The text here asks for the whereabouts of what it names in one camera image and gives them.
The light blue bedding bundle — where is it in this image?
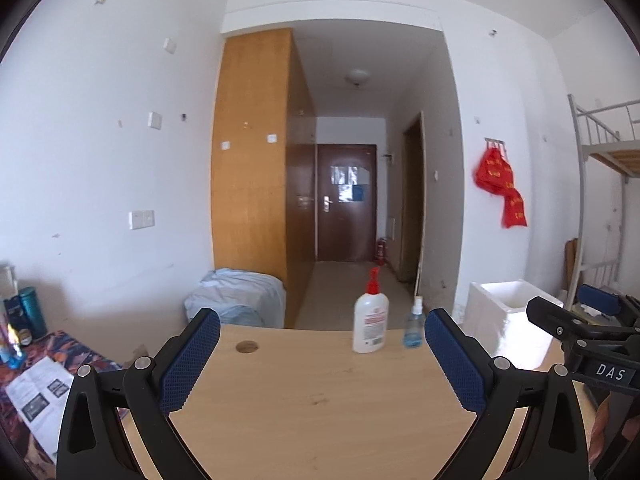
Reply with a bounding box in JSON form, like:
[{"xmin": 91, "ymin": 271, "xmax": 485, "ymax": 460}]
[{"xmin": 184, "ymin": 267, "xmax": 287, "ymax": 328}]

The person's right hand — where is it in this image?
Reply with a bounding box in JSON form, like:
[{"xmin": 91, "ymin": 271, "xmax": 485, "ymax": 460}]
[{"xmin": 592, "ymin": 394, "xmax": 640, "ymax": 465}]

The teal tumbler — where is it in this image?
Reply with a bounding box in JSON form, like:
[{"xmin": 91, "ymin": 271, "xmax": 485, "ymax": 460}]
[{"xmin": 19, "ymin": 286, "xmax": 48, "ymax": 343}]

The white foam box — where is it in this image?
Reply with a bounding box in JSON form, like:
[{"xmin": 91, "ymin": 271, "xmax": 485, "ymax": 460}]
[{"xmin": 467, "ymin": 280, "xmax": 566, "ymax": 371}]

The white paper leaflet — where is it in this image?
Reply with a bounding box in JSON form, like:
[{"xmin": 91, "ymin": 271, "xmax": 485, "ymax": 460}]
[{"xmin": 5, "ymin": 357, "xmax": 76, "ymax": 453}]

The brown side door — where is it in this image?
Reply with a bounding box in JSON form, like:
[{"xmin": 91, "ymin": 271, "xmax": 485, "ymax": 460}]
[{"xmin": 401, "ymin": 111, "xmax": 427, "ymax": 283}]

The dark blue bottle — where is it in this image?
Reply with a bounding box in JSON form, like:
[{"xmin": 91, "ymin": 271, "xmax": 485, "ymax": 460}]
[{"xmin": 2, "ymin": 296, "xmax": 26, "ymax": 341}]

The leaning wooden board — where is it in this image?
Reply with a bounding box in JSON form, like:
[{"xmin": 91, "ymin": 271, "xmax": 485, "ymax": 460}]
[{"xmin": 565, "ymin": 239, "xmax": 580, "ymax": 293}]

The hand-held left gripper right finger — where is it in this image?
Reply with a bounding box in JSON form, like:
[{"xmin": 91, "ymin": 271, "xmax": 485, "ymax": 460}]
[{"xmin": 424, "ymin": 308, "xmax": 596, "ymax": 480}]

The red cloth bag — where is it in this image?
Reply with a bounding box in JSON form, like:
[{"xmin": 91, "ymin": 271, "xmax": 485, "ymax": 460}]
[
  {"xmin": 501, "ymin": 191, "xmax": 528, "ymax": 229},
  {"xmin": 474, "ymin": 145, "xmax": 508, "ymax": 193},
  {"xmin": 500, "ymin": 157, "xmax": 517, "ymax": 196}
]

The blue spray bottle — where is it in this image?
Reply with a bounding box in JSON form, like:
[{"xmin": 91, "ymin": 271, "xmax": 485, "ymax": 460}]
[{"xmin": 403, "ymin": 296, "xmax": 426, "ymax": 348}]

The white pump bottle red cap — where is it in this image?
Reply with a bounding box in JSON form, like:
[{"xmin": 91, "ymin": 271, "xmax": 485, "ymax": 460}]
[{"xmin": 352, "ymin": 266, "xmax": 390, "ymax": 354}]

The dark brown entry door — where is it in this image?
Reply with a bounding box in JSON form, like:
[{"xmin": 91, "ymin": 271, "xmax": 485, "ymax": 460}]
[{"xmin": 315, "ymin": 143, "xmax": 378, "ymax": 262}]

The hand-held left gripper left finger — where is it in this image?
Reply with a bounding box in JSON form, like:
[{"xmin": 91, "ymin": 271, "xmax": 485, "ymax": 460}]
[{"xmin": 57, "ymin": 307, "xmax": 222, "ymax": 480}]

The wooden wardrobe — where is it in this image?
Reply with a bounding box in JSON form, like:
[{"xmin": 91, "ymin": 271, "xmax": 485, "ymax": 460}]
[{"xmin": 210, "ymin": 27, "xmax": 317, "ymax": 328}]

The printed blanket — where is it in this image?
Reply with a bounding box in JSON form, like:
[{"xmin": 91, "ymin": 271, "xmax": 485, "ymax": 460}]
[{"xmin": 0, "ymin": 330, "xmax": 126, "ymax": 471}]

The metal bunk bed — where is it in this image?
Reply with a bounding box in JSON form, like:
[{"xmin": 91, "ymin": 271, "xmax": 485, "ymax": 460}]
[{"xmin": 567, "ymin": 92, "xmax": 640, "ymax": 311}]

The silvery sheet on door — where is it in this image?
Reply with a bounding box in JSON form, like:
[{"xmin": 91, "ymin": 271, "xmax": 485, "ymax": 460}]
[{"xmin": 331, "ymin": 165, "xmax": 371, "ymax": 186}]

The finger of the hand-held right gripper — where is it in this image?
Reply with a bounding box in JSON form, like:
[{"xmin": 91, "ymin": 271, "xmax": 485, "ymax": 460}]
[
  {"xmin": 526, "ymin": 296, "xmax": 640, "ymax": 366},
  {"xmin": 579, "ymin": 285, "xmax": 640, "ymax": 328}
]

